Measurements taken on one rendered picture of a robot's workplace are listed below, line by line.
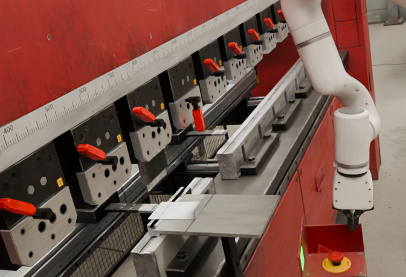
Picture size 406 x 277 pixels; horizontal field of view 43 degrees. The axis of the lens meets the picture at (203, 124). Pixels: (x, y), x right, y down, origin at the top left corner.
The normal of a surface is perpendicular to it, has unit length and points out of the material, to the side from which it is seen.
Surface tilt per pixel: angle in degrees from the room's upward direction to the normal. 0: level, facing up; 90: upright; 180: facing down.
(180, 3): 90
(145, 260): 90
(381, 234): 0
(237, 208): 0
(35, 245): 90
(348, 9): 90
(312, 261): 0
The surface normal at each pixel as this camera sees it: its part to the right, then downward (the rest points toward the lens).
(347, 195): -0.24, 0.35
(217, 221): -0.19, -0.93
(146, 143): 0.91, -0.05
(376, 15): -0.52, 0.37
